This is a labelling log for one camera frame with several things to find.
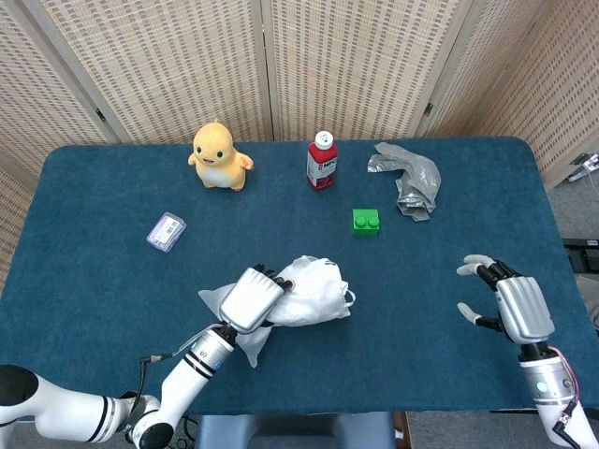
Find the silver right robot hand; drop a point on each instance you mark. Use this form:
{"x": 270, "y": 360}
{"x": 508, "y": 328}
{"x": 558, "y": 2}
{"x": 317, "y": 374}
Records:
{"x": 524, "y": 308}

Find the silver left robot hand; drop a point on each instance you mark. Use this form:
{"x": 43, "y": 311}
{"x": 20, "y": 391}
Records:
{"x": 248, "y": 299}

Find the transparent plastic bag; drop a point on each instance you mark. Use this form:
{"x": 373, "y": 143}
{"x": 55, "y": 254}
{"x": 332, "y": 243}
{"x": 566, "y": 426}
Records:
{"x": 252, "y": 351}

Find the white clothes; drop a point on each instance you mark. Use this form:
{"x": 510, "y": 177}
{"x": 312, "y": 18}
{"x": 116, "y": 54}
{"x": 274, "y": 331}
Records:
{"x": 318, "y": 294}

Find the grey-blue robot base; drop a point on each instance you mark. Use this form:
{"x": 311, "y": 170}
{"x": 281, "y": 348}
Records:
{"x": 290, "y": 432}

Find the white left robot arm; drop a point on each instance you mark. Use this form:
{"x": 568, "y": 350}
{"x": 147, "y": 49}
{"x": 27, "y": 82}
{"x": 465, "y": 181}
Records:
{"x": 187, "y": 383}

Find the crumpled silver foil bag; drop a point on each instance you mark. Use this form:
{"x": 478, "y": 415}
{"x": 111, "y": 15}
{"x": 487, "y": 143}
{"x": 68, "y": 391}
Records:
{"x": 419, "y": 178}

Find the clear box purple contents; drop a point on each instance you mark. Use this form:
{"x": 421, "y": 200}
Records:
{"x": 166, "y": 231}

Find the yellow plush dinosaur toy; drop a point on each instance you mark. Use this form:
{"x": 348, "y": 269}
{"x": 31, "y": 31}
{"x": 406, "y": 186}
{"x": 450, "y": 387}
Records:
{"x": 217, "y": 173}

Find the green building block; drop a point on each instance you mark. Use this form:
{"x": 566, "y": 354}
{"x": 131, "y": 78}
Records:
{"x": 365, "y": 224}

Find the red juice bottle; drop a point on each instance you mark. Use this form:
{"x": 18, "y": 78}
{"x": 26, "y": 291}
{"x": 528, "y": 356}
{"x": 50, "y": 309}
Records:
{"x": 322, "y": 173}

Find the dark teal tablecloth-covered table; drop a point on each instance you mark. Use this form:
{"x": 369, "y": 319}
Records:
{"x": 93, "y": 304}

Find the white device on floor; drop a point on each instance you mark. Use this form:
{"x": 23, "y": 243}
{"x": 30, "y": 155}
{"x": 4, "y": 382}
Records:
{"x": 590, "y": 162}

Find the black screen hinge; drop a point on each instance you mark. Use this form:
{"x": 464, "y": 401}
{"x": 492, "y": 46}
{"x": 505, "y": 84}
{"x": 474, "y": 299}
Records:
{"x": 100, "y": 114}
{"x": 428, "y": 109}

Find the woven folding screen panel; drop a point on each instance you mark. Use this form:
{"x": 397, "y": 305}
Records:
{"x": 538, "y": 84}
{"x": 355, "y": 70}
{"x": 37, "y": 93}
{"x": 178, "y": 70}

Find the black equipment frame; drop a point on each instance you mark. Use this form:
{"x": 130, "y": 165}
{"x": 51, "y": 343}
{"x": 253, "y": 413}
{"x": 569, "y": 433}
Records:
{"x": 585, "y": 255}

